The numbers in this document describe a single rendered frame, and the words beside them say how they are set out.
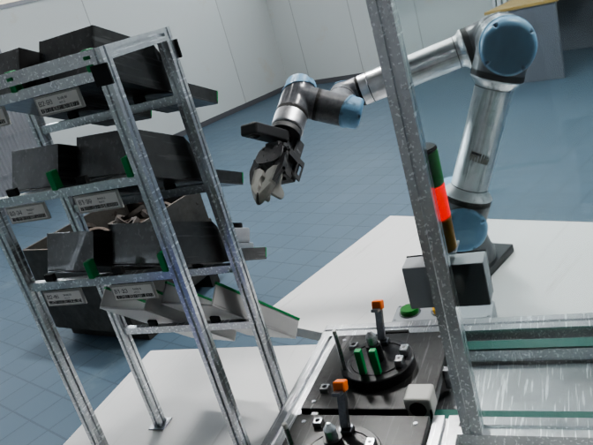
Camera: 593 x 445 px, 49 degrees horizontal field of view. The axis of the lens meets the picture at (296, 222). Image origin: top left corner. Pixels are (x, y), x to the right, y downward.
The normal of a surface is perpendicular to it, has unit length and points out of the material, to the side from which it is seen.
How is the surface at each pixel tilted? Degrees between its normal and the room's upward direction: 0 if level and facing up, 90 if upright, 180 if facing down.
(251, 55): 90
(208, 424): 0
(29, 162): 65
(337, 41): 90
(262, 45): 90
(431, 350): 0
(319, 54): 90
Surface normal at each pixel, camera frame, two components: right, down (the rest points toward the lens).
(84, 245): -0.56, 0.00
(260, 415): -0.26, -0.91
